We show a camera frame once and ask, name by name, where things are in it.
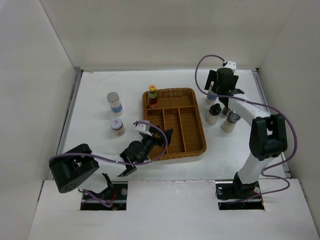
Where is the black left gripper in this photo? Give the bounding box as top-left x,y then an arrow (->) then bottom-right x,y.
138,126 -> 173,165

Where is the blue-label jar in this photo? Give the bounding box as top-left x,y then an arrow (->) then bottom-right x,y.
205,82 -> 217,105
107,92 -> 123,117

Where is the black-capped white seasoning shaker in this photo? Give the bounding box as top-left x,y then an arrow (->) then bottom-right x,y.
205,103 -> 222,125

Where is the silver-topped white seasoning grinder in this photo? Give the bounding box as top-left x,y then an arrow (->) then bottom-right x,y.
221,110 -> 241,133

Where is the white-lid dark spice jar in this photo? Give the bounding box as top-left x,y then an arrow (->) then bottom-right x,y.
222,100 -> 230,116

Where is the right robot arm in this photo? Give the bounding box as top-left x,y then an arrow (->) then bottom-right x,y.
204,67 -> 288,200

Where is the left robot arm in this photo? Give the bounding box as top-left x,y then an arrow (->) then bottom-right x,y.
48,120 -> 174,193

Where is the brown wicker divided basket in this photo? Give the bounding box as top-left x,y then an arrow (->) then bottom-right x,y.
142,88 -> 207,161

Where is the red sauce bottle yellow cap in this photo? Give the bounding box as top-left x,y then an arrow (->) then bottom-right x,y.
147,84 -> 158,108

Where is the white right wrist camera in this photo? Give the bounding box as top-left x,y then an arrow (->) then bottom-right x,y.
222,60 -> 237,72

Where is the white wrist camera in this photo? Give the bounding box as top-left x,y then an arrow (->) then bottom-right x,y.
222,60 -> 237,72
134,121 -> 152,136

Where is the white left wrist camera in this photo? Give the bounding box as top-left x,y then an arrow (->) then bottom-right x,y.
134,121 -> 152,136

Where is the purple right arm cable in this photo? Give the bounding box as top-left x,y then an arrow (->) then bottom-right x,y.
194,54 -> 299,201

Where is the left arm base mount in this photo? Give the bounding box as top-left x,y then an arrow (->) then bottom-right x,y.
78,173 -> 128,211

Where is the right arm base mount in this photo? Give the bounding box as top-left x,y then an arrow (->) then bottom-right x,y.
215,181 -> 265,211

